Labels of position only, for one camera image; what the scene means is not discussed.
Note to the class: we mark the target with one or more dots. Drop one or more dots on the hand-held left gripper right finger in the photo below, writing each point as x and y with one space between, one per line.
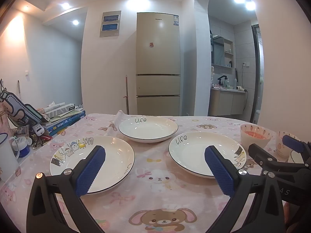
218 172

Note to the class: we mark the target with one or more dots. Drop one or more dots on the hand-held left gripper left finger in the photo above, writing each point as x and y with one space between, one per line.
91 170

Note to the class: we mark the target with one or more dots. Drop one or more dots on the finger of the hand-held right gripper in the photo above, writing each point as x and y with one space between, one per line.
291 142
261 156

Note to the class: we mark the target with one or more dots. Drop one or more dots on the white bowl with pink print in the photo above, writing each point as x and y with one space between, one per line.
281 151

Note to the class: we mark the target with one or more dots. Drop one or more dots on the carrot print bowl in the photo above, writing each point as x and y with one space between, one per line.
252 140

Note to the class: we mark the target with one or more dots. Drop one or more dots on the white plate with cartoon print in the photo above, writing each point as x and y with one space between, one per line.
148 128
114 155
189 153

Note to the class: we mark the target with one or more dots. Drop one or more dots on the stack of books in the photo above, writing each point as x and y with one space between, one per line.
65 121

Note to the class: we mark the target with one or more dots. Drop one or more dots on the pink cartoon printed tablecloth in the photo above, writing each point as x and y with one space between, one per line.
155 165

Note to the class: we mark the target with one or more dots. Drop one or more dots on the beige vanity cabinet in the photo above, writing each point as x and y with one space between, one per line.
226 102

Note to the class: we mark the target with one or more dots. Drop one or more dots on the white charger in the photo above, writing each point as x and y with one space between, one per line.
38 129

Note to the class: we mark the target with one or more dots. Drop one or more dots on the white hair dryer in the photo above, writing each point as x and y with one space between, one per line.
241 88

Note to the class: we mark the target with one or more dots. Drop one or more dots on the small white and blue jar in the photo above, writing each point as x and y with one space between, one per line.
21 148

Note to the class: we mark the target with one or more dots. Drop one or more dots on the wooden stick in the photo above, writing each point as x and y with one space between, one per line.
126 94

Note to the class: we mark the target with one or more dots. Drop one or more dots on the white mug with blue rim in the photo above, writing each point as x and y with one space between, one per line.
7 157

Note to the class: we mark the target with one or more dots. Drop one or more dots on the black faucet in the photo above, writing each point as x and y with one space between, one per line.
221 80

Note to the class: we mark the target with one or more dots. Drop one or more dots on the blue cartoon pencil case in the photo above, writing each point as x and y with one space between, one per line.
17 106

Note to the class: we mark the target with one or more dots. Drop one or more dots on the pink dotted bag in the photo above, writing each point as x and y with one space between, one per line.
3 119

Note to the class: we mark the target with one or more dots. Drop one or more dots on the bathroom mirror cabinet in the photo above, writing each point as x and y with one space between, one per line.
221 51

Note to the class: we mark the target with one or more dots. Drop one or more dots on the beige refrigerator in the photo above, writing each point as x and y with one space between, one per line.
158 60

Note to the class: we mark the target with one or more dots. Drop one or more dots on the grey electrical panel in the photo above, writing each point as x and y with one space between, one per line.
110 24

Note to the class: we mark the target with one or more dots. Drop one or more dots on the dark door frame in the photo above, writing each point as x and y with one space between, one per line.
257 77

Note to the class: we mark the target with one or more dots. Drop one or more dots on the white wall outlet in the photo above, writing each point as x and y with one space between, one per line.
246 64

